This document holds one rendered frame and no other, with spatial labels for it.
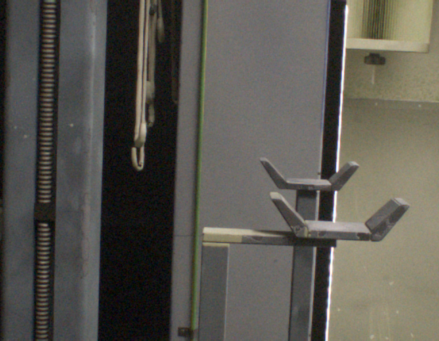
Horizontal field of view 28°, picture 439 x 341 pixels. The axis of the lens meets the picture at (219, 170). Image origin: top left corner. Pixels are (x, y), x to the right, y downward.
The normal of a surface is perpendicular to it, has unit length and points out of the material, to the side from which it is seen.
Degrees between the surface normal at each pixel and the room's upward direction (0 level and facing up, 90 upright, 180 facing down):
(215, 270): 90
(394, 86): 90
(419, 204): 57
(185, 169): 90
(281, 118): 90
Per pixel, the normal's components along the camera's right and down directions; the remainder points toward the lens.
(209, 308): -0.01, 0.12
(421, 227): 0.01, -0.44
